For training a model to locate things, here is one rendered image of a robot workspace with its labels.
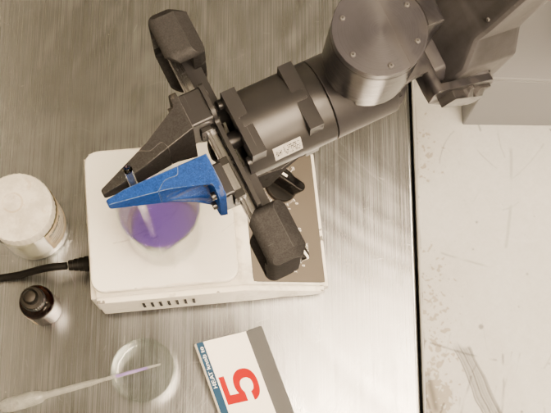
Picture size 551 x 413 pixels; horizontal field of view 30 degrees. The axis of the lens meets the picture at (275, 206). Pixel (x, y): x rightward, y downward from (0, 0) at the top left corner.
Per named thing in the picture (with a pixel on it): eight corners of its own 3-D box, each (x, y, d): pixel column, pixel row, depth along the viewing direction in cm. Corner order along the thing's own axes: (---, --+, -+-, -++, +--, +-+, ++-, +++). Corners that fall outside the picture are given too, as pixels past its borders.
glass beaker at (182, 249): (128, 194, 85) (116, 164, 77) (206, 194, 85) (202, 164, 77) (125, 278, 83) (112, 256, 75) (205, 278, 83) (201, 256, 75)
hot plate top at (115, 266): (227, 142, 87) (226, 139, 86) (239, 281, 84) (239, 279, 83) (84, 155, 86) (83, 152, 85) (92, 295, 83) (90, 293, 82)
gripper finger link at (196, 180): (225, 192, 64) (228, 216, 70) (201, 142, 65) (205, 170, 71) (124, 241, 63) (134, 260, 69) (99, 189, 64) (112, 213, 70)
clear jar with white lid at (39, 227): (2, 264, 92) (-21, 244, 84) (2, 199, 93) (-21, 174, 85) (70, 260, 92) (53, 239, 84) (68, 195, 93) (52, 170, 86)
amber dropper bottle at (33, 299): (61, 291, 91) (46, 275, 84) (63, 324, 90) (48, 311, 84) (26, 294, 91) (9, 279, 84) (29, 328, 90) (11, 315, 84)
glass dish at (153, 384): (181, 346, 90) (179, 342, 88) (171, 409, 89) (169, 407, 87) (119, 337, 90) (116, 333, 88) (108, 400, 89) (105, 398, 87)
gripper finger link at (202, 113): (265, 201, 65) (264, 216, 68) (202, 78, 67) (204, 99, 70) (235, 215, 64) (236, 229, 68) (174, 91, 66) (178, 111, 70)
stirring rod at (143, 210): (157, 235, 83) (129, 161, 63) (161, 242, 83) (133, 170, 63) (151, 238, 83) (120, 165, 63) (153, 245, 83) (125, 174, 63)
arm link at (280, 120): (389, 210, 64) (377, 233, 70) (257, -35, 68) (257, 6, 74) (270, 267, 63) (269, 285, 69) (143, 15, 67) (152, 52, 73)
